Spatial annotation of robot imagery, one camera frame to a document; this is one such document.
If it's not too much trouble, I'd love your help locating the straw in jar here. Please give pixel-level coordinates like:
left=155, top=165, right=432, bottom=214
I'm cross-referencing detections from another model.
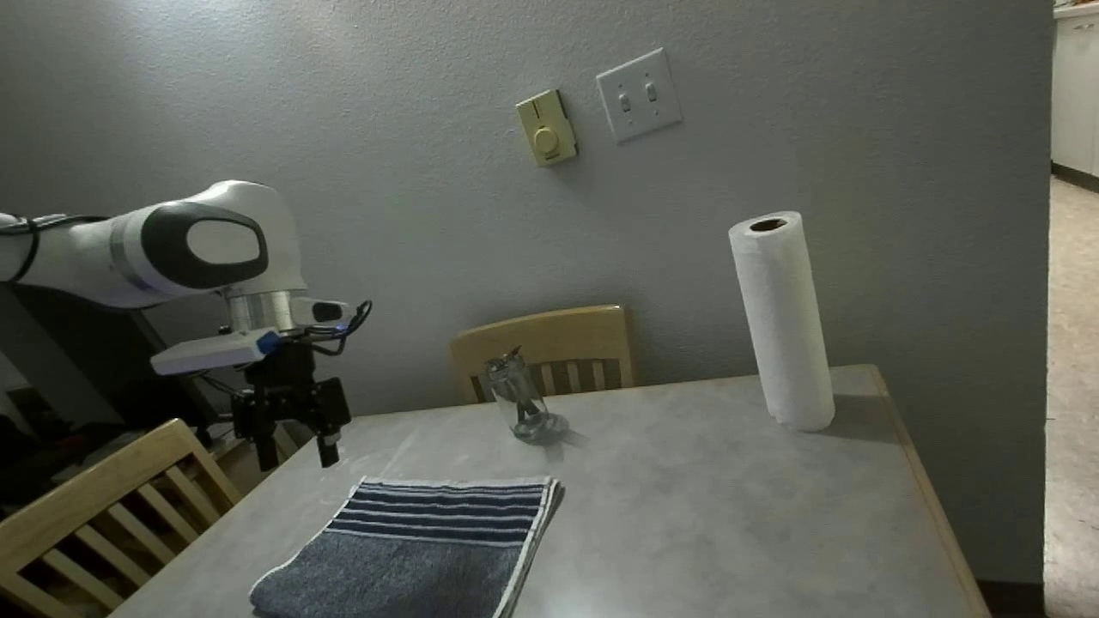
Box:
left=497, top=342, right=532, bottom=405

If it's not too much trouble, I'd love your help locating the black monitor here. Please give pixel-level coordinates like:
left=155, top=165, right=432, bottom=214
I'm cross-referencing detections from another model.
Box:
left=0, top=283, right=234, bottom=461

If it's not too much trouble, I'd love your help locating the white double light switch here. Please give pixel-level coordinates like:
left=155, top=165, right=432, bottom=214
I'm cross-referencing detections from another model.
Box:
left=590, top=45, right=688, bottom=146

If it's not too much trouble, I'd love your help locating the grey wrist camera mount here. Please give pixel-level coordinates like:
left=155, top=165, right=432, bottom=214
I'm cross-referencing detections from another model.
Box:
left=149, top=291, right=354, bottom=378

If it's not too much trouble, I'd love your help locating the black camera cable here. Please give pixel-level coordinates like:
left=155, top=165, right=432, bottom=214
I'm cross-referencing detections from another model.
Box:
left=0, top=206, right=377, bottom=360

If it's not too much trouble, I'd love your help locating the white paper towel roll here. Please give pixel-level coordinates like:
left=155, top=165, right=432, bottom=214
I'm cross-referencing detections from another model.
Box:
left=726, top=206, right=837, bottom=435

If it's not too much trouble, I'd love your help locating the wooden chair with slatted back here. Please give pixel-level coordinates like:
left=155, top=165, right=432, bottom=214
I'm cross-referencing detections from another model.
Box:
left=449, top=301, right=637, bottom=405
left=0, top=414, right=245, bottom=618

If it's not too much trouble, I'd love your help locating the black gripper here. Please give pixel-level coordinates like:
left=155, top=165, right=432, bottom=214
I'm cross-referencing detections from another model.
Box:
left=230, top=340, right=354, bottom=475

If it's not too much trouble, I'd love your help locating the yellowed wall dial control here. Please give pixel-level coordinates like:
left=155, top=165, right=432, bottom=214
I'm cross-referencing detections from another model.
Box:
left=513, top=87, right=580, bottom=170

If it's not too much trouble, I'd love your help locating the blue grey striped towel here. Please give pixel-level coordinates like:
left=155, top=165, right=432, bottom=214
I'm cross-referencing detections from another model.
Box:
left=247, top=475, right=566, bottom=618

